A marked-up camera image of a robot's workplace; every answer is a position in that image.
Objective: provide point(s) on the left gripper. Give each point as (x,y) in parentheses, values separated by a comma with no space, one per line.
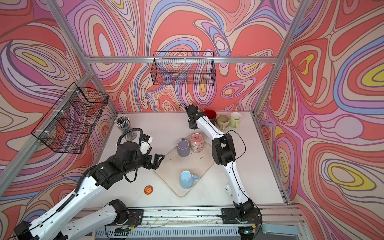
(156,164)

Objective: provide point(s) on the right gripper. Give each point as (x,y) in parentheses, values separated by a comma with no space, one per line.
(191,126)

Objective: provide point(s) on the black mug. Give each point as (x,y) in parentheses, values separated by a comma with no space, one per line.
(212,115)

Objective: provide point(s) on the cream round mug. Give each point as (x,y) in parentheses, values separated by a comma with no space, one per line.
(222,122)

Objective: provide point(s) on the light blue mug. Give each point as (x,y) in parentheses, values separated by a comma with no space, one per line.
(187,180)

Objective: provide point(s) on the light green mug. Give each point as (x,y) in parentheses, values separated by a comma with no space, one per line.
(235,119)

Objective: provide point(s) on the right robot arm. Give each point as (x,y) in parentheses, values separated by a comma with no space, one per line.
(224,155)

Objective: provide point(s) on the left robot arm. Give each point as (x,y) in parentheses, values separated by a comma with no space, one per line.
(58,223)

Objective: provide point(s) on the pink patterned mug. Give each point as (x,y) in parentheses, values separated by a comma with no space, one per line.
(197,143)

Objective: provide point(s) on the purple mug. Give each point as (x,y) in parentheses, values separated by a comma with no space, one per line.
(183,148)

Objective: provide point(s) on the metal pen holder cup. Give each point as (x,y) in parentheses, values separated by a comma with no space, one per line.
(124,124)

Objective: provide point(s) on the small white object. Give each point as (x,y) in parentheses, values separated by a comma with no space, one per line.
(228,190)

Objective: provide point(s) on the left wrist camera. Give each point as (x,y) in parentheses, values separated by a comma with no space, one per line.
(145,145)

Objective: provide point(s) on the black wire basket back wall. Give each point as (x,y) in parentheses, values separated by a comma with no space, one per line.
(192,68)

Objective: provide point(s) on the black wire basket wall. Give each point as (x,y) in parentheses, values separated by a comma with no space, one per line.
(73,123)
(192,68)

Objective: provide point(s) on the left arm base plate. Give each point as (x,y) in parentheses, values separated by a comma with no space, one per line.
(130,217)

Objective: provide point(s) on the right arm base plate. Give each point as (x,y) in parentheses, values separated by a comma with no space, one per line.
(230,216)

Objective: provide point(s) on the black wire basket left wall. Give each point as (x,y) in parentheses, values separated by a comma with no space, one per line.
(73,123)

